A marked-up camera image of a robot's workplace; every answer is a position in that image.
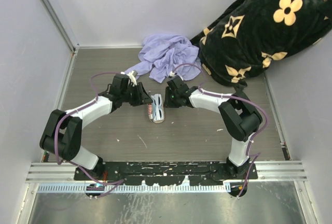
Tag printed glasses case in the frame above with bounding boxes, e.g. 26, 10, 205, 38
147, 91, 153, 122

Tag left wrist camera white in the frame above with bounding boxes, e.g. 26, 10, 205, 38
120, 70, 137, 86

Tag slotted grey cable duct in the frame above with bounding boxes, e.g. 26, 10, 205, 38
37, 180, 231, 194

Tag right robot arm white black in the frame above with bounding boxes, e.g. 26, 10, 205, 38
164, 76, 262, 179

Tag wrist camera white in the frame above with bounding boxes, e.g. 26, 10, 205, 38
169, 71, 184, 81
120, 70, 137, 86

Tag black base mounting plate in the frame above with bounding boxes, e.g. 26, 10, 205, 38
89, 161, 258, 186

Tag white frame sunglasses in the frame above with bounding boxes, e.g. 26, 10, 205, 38
150, 94, 164, 123

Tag aluminium front rail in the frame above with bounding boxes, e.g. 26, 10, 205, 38
25, 161, 308, 183

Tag light blue cleaning cloth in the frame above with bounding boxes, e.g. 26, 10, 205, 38
152, 103, 164, 123

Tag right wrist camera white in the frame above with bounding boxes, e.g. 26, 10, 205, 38
169, 71, 184, 81

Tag black floral plush blanket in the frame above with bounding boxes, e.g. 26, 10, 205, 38
191, 0, 331, 91

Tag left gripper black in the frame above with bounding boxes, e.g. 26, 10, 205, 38
121, 82, 153, 107

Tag aluminium frame post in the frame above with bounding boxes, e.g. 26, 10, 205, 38
41, 0, 78, 53

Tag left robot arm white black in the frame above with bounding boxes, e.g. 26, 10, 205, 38
39, 73, 153, 180

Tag crumpled lavender cloth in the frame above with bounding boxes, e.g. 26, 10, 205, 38
125, 34, 201, 83

